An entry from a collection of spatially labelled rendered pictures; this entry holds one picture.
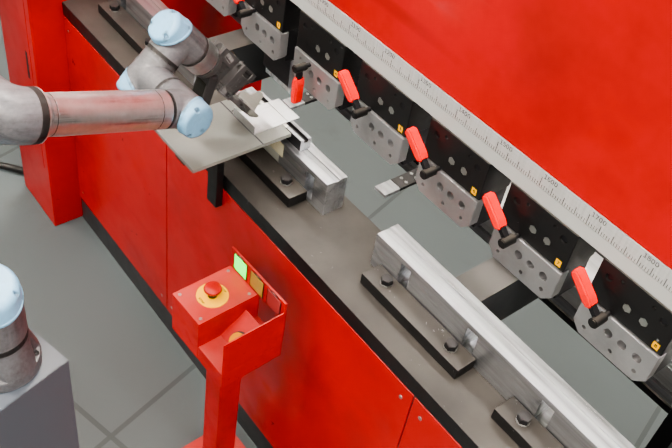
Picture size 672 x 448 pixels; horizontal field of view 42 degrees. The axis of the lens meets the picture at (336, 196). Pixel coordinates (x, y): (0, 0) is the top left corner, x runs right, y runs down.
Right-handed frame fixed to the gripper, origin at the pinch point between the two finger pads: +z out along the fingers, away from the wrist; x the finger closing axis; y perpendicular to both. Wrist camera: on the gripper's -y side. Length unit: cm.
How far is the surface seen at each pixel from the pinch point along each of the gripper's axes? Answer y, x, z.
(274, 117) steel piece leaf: 3.0, -1.5, 8.3
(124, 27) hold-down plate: -8, 62, 12
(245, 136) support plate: -4.6, -3.9, 2.2
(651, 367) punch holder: 15, -104, -11
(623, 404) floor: 11, -77, 146
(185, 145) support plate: -14.9, 0.0, -6.4
